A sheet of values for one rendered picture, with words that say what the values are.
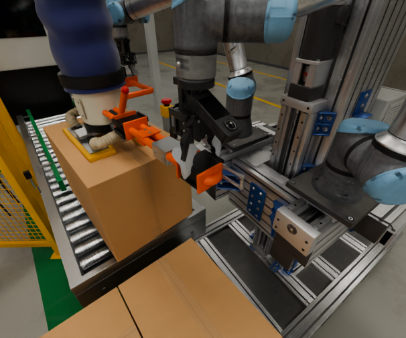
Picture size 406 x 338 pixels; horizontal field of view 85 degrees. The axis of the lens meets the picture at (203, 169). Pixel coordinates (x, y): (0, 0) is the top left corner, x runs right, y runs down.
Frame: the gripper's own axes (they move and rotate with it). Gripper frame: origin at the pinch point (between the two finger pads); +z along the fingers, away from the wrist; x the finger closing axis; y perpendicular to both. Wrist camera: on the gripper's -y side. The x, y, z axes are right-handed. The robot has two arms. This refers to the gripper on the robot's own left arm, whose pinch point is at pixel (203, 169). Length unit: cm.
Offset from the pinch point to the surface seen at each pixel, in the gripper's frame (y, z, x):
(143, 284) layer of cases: 22, 66, 14
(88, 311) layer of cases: 27, 66, 36
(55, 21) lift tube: 54, -28, 8
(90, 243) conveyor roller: 58, 66, 24
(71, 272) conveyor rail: 44, 61, 35
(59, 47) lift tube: 56, -21, 9
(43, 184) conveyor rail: 120, 61, 30
